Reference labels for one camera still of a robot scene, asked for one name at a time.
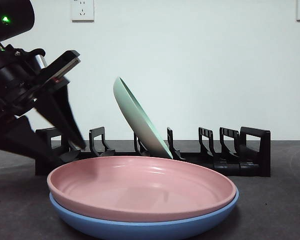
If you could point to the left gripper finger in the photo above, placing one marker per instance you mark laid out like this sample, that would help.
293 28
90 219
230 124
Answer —
17 135
63 112

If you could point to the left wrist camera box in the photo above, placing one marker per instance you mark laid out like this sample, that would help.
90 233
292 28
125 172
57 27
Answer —
62 62

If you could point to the pink round plate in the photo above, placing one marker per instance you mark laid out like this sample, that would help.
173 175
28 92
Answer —
140 190

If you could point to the blue round plate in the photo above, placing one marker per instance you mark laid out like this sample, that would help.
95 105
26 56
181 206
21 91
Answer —
140 228

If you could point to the green round plate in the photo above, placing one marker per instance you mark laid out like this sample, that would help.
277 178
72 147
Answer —
137 120

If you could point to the black plastic dish rack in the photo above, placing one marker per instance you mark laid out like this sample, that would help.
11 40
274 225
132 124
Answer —
255 170

